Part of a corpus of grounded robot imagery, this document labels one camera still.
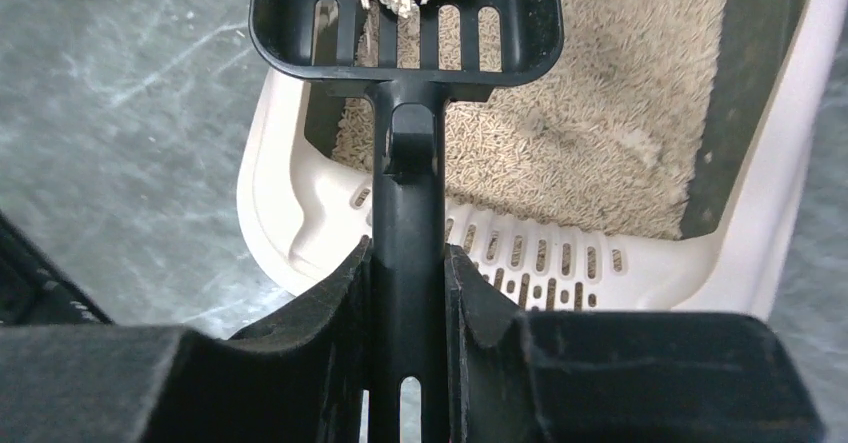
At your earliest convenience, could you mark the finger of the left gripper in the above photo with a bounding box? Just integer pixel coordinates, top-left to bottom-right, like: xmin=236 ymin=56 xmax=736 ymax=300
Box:
xmin=1 ymin=216 xmax=113 ymax=326

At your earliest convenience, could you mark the cat litter pile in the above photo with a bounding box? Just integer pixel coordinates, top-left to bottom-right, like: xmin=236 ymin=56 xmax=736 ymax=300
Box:
xmin=331 ymin=0 xmax=737 ymax=243

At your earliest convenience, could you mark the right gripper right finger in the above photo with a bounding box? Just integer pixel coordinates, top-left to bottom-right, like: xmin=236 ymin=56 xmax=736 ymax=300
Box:
xmin=445 ymin=246 xmax=825 ymax=442

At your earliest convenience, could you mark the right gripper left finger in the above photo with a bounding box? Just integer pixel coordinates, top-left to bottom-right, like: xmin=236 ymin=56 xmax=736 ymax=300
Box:
xmin=140 ymin=238 xmax=370 ymax=442

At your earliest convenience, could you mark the black litter scoop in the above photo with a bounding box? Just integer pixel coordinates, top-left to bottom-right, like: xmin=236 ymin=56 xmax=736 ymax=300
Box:
xmin=250 ymin=0 xmax=564 ymax=442

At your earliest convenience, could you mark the beige litter box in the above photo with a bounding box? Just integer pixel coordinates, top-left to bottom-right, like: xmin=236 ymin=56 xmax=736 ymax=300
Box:
xmin=236 ymin=0 xmax=847 ymax=319

